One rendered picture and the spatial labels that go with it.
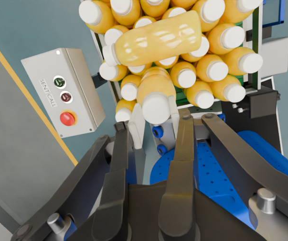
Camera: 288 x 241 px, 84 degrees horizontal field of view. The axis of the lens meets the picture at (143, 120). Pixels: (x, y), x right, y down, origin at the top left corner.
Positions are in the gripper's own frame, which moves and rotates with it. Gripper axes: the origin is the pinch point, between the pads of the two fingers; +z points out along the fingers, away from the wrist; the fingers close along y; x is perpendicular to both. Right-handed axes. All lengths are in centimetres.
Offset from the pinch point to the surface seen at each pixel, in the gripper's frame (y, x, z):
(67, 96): -20.0, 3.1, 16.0
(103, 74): -11.2, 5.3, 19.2
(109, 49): -7.0, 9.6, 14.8
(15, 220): -252, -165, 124
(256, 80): 26.4, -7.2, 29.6
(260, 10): 26.7, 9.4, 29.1
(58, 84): -20.5, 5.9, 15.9
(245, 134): 57, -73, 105
